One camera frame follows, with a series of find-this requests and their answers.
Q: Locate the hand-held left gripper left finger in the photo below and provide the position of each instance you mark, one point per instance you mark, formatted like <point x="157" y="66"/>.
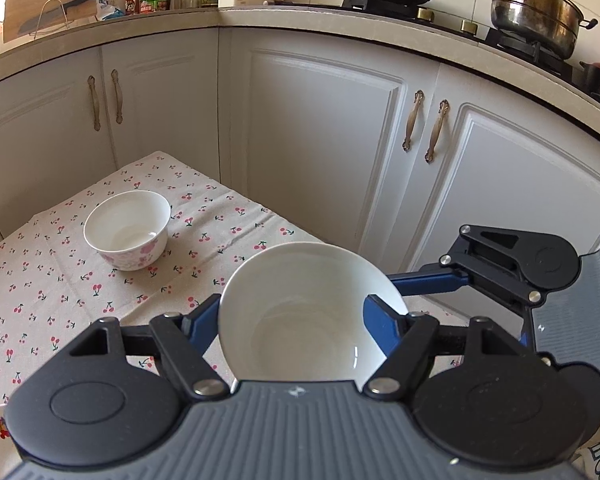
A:
<point x="202" y="321"/>

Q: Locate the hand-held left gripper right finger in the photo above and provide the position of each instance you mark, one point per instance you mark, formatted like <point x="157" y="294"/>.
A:
<point x="379" y="325"/>

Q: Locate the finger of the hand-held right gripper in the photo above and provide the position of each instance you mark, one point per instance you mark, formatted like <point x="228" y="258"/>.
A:
<point x="424" y="282"/>
<point x="528" y="330"/>

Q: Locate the plain white bowl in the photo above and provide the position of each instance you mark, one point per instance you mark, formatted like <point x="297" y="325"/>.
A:
<point x="300" y="320"/>

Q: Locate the pink floral white bowl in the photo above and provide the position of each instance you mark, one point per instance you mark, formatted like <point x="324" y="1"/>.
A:
<point x="125" y="230"/>

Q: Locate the white cabinet door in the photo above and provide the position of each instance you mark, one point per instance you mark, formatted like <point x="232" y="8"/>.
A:
<point x="519" y="175"/>
<point x="320" y="150"/>
<point x="165" y="100"/>
<point x="35" y="160"/>

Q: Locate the cherry print tablecloth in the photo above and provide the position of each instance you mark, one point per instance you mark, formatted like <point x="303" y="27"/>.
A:
<point x="45" y="285"/>

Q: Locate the black gas stove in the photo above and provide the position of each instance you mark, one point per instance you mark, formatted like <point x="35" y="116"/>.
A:
<point x="509" y="42"/>

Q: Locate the stainless steel pot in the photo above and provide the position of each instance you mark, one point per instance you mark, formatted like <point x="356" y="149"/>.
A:
<point x="534" y="15"/>

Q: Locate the blue white bag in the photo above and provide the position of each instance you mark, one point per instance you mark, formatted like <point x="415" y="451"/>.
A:
<point x="109" y="10"/>

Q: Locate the black cleaver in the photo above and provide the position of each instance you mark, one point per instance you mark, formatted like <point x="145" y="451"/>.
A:
<point x="55" y="12"/>

